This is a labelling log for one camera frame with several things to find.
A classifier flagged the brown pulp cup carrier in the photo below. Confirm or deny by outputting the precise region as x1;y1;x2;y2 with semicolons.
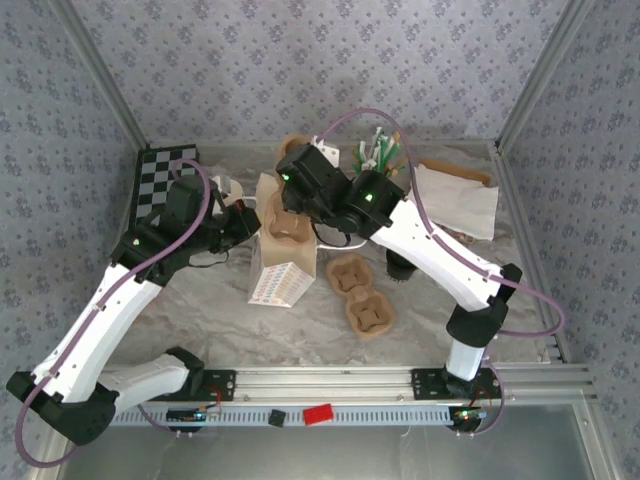
263;134;315;247
325;253;396;344

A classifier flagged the white printed paper bag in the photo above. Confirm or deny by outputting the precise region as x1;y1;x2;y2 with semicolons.
246;172;369;310

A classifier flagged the black grey chessboard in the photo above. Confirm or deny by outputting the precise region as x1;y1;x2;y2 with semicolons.
130;144;201;226

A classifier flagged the white paper napkin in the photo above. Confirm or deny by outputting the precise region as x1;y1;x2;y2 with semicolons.
412;164;501;240

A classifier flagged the small circuit board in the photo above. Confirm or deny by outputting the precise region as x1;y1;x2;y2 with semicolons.
166;405;222;425
452;407;487;426

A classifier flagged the red plastic block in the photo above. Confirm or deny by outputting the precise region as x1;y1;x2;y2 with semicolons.
302;401;336;427

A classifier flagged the grey metal panel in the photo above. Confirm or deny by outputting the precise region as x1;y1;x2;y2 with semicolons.
49;424;601;480

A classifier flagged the purple cable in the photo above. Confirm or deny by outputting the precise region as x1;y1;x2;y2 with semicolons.
317;109;568;439
17;158;211;469

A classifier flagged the thin black cable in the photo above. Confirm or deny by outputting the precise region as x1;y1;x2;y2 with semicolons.
310;218;367;252
188;247;232;270

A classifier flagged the aluminium frame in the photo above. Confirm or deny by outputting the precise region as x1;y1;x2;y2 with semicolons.
29;0;619;480

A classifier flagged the grey slotted cable duct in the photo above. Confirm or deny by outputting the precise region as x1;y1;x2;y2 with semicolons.
112;403;482;427

